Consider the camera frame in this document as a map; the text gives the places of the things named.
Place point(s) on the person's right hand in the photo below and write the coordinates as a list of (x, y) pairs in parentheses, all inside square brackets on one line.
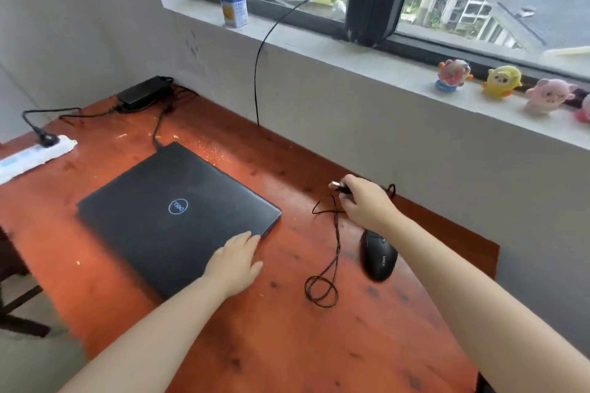
[(371, 206)]

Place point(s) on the person's left hand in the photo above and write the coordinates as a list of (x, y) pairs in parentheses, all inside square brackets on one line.
[(233, 266)]

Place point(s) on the person's right thumb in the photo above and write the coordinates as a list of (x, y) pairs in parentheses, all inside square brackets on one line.
[(356, 181)]

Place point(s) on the person's left thumb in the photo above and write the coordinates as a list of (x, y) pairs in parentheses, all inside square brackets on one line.
[(255, 269)]

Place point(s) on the person's left forearm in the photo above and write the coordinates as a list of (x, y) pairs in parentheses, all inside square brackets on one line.
[(152, 337)]

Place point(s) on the person's right forearm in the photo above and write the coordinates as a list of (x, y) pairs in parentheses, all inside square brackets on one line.
[(461, 296)]

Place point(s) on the black closed laptop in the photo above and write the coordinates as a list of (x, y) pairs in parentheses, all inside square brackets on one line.
[(161, 222)]

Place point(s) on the grey concrete windowsill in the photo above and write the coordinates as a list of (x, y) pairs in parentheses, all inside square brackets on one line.
[(322, 56)]

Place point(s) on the pink and blue toy figure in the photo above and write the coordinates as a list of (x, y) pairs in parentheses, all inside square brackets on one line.
[(452, 76)]

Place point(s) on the yellow toy figure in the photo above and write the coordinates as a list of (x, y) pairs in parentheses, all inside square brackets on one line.
[(501, 83)]

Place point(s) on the black laptop power adapter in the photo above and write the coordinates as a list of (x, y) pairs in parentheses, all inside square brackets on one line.
[(144, 91)]

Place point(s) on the pale pink toy figure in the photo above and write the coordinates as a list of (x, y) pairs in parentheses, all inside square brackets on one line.
[(548, 95)]

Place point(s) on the bright pink toy figure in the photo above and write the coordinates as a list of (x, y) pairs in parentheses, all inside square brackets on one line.
[(584, 109)]

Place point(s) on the dark wooden chair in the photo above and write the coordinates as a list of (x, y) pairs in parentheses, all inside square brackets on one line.
[(14, 277)]

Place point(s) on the white power strip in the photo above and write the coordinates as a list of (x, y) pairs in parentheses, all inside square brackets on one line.
[(27, 158)]

